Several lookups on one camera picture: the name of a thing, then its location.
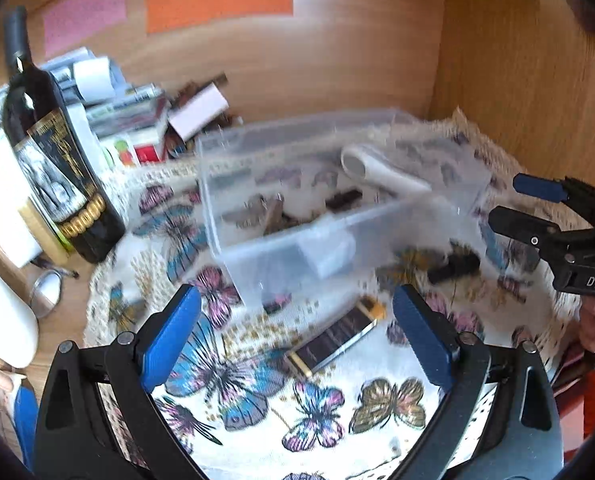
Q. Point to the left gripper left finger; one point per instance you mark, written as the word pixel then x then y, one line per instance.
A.
pixel 74 439

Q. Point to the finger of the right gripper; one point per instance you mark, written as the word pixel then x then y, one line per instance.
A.
pixel 545 236
pixel 557 190

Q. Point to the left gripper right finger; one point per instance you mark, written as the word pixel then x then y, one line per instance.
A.
pixel 497 419

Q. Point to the white curved plastic device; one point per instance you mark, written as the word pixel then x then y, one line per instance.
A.
pixel 365 164

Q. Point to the small black adapter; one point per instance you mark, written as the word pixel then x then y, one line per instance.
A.
pixel 345 200

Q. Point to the black gold lighter tube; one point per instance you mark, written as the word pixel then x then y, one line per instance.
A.
pixel 331 341

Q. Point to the person's right hand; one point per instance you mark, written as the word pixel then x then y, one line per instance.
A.
pixel 586 331

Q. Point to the blue white paper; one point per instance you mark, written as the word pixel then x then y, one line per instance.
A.
pixel 25 414

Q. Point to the black clip microphone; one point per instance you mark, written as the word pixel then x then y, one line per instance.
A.
pixel 456 266

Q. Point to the white plastic bottle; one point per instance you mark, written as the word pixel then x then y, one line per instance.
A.
pixel 19 332

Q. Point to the butterfly print lace cloth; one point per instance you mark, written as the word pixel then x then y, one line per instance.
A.
pixel 231 401

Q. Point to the clear plastic storage box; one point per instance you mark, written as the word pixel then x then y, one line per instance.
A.
pixel 300 204

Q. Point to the silver keys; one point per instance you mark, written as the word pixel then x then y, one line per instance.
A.
pixel 267 214

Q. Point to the dark wine bottle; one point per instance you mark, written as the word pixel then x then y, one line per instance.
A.
pixel 46 147

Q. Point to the stack of magazines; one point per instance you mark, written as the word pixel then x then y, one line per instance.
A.
pixel 133 126

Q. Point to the white small box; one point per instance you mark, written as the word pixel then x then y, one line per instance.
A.
pixel 193 116

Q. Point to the rolled white paper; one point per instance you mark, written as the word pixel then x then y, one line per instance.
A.
pixel 94 79

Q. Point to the orange paper note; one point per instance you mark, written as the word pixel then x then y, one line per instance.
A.
pixel 164 15

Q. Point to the pink paper note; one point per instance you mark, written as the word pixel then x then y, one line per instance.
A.
pixel 70 22

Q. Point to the metal ring lid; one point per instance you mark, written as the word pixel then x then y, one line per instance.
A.
pixel 46 293

